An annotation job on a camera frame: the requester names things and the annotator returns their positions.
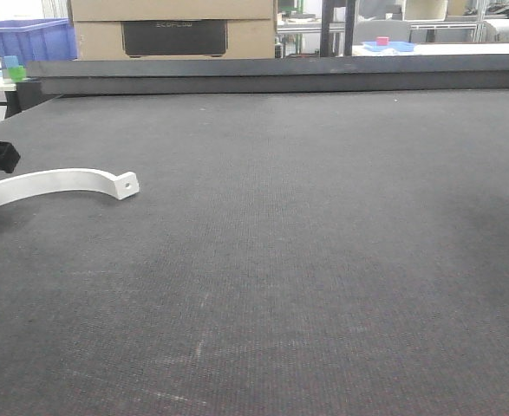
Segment white curved PVC pipe clamp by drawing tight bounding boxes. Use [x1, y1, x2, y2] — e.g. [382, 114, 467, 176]
[0, 168, 140, 206]

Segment blue and green stacked cups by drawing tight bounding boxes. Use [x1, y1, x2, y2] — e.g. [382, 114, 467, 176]
[3, 55, 27, 82]

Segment blue plastic crate on table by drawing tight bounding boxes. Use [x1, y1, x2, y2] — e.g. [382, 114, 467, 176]
[0, 18, 77, 65]

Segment large cardboard Ecoflow box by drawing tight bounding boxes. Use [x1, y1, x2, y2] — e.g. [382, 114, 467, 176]
[68, 0, 277, 61]

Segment small pink cube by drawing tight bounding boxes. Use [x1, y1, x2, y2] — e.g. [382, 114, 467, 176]
[375, 36, 389, 46]

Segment shallow blue tray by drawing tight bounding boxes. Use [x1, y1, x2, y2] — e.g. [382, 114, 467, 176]
[362, 41, 415, 53]

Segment black raised table rail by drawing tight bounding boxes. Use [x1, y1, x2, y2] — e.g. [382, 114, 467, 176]
[7, 54, 509, 114]

